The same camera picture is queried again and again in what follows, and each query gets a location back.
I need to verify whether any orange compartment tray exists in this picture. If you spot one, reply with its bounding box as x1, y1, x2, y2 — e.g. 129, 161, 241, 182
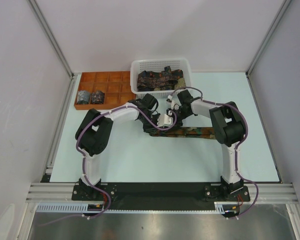
74, 71, 136, 110

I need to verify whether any dark patterned tie in basket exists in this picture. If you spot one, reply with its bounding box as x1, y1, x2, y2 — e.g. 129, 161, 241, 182
137, 66, 184, 92

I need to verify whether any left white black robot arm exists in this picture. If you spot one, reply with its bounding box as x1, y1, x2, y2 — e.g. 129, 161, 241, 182
75, 94, 177, 200

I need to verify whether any rolled grey tie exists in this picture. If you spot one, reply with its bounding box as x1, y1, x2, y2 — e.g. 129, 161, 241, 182
76, 90, 91, 105

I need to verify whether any white plastic basket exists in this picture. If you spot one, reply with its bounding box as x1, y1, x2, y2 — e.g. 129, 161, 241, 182
130, 57, 193, 98

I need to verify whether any dark red tie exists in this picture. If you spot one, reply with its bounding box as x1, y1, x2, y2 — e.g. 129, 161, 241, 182
90, 90, 105, 105

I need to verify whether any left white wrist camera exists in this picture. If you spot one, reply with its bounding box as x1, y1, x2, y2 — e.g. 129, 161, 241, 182
157, 112, 175, 128

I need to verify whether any white slotted cable duct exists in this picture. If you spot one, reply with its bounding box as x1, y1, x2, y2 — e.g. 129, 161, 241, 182
36, 202, 235, 214

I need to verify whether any orange green patterned tie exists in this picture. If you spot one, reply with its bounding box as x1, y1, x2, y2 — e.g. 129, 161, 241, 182
149, 127, 216, 140

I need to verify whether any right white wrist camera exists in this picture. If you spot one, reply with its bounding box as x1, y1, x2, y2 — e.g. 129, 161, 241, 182
166, 95, 176, 109

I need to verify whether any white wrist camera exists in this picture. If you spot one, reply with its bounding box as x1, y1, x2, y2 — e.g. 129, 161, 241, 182
166, 95, 176, 109
157, 112, 175, 128

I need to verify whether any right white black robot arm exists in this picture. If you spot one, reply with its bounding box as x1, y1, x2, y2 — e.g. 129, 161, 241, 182
166, 90, 248, 201

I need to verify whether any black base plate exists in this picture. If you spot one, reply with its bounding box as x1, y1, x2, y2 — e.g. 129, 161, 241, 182
71, 180, 251, 211

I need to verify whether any aluminium frame rail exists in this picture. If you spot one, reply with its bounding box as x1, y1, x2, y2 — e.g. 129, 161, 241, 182
26, 0, 74, 79

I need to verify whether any olive gold tie in basket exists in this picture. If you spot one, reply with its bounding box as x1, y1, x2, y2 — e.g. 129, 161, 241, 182
174, 77, 187, 90

